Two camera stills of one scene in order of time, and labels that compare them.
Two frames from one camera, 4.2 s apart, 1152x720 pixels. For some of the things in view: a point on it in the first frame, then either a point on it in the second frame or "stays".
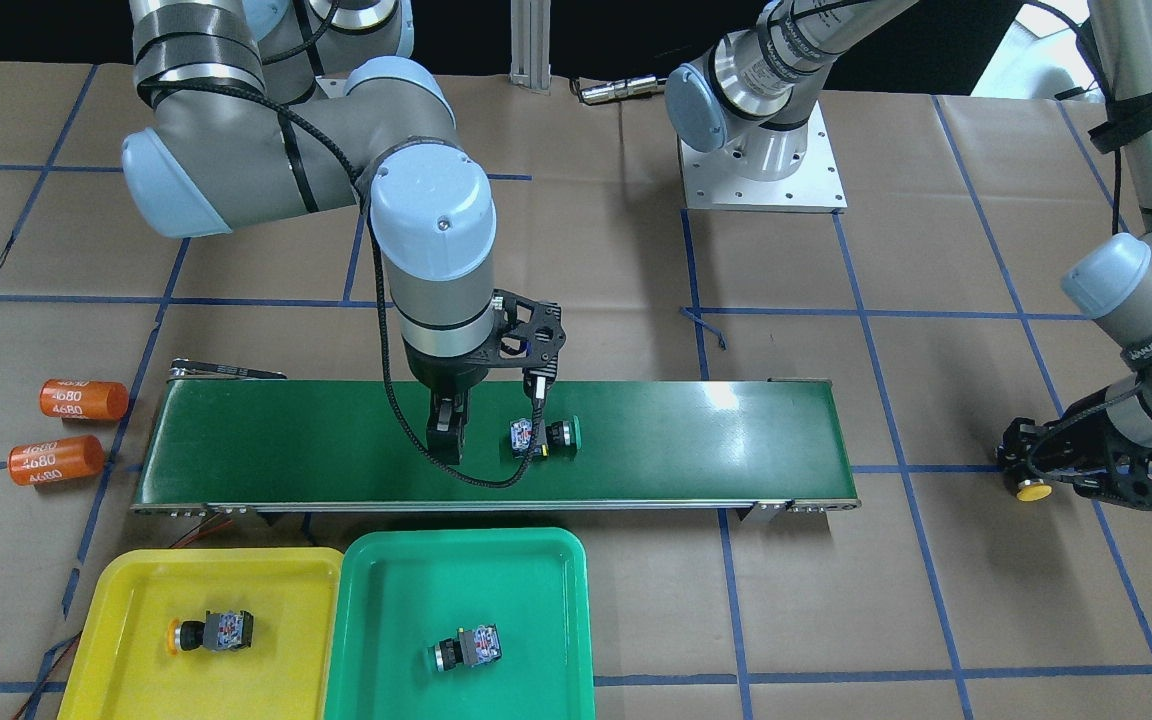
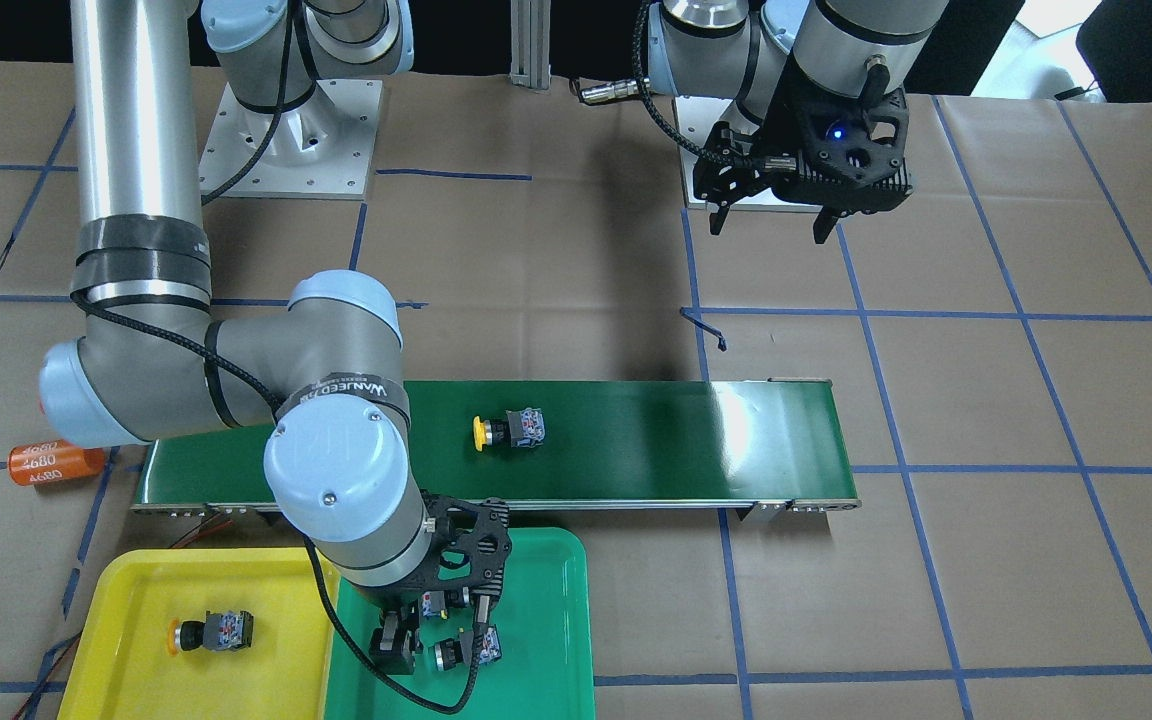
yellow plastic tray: [122, 669] stays
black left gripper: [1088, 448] → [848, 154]
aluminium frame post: [531, 43] stays
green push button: [556, 439] → [434, 603]
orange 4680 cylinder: [65, 457] stays
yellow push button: [221, 631] stays
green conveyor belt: [659, 445] stays
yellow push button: [1032, 490] → [521, 428]
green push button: [469, 647] stays
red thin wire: [77, 642] stays
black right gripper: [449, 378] → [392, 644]
